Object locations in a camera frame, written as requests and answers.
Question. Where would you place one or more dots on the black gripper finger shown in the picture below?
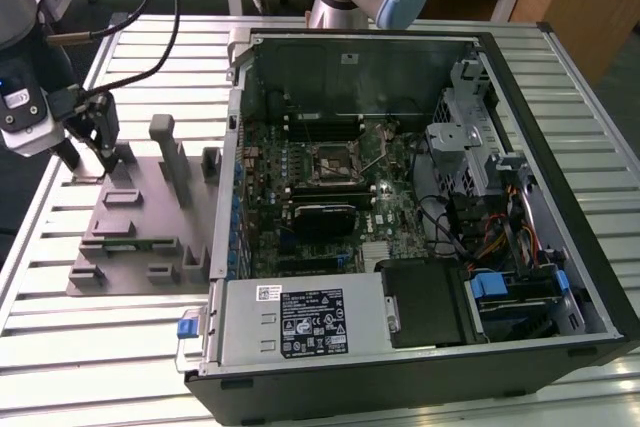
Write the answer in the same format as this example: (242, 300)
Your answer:
(109, 147)
(67, 157)

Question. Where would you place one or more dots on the thin metal locking lever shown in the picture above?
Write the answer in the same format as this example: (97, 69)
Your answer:
(376, 161)

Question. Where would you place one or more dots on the bare green RAM stick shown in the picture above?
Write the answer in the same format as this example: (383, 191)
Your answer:
(135, 247)

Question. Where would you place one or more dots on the grey parts rack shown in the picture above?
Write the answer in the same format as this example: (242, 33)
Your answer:
(127, 274)

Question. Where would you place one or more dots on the blue case latch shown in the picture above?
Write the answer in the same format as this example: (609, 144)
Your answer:
(187, 328)

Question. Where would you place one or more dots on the RAM slot with black clips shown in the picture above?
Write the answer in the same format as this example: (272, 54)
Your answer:
(325, 135)
(325, 122)

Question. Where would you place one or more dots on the silver power supply box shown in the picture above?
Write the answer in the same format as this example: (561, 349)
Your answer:
(240, 327)

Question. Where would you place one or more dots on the black graphics card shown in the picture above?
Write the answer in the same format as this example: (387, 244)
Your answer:
(325, 222)

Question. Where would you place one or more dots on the black expansion slot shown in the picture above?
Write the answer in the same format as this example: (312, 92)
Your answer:
(310, 263)

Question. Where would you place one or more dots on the silver chipset heatsink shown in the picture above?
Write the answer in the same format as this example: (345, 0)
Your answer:
(377, 252)

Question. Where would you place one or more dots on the green motherboard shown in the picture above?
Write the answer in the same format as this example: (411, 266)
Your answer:
(400, 207)

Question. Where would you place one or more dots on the silver metal drive cage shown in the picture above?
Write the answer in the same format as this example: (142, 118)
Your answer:
(450, 142)

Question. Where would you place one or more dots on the black plastic shroud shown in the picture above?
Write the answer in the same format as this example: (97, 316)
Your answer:
(425, 302)

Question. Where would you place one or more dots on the black open PC case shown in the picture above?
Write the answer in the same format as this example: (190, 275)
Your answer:
(400, 392)

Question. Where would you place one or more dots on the hard disk in blue carrier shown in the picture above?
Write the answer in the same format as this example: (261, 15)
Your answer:
(487, 288)

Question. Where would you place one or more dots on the wooden cabinet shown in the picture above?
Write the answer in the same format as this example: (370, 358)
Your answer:
(590, 7)

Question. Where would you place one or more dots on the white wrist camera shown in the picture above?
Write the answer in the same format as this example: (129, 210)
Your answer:
(30, 132)

